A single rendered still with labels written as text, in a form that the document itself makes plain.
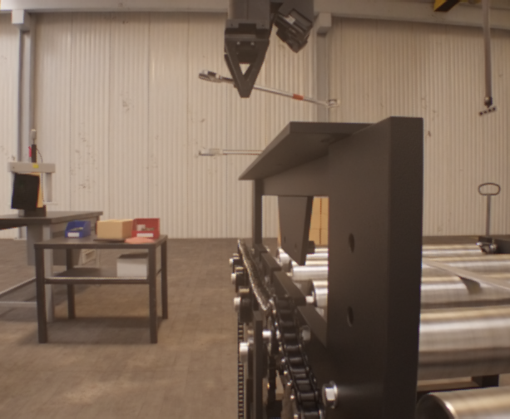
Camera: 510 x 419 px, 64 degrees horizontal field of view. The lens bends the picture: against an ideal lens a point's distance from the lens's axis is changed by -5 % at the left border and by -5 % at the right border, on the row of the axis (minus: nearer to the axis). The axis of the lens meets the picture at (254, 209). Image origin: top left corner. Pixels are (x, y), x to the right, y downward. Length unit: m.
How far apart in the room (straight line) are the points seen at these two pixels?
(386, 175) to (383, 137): 0.03
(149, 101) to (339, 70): 5.02
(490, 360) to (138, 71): 11.20
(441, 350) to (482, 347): 0.07
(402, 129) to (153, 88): 11.17
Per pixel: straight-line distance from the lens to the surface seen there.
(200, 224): 10.99
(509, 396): 0.48
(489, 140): 13.31
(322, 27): 11.36
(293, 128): 0.37
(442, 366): 0.74
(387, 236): 0.30
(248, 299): 0.94
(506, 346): 0.78
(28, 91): 11.96
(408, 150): 0.30
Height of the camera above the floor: 1.10
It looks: 2 degrees down
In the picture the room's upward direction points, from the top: straight up
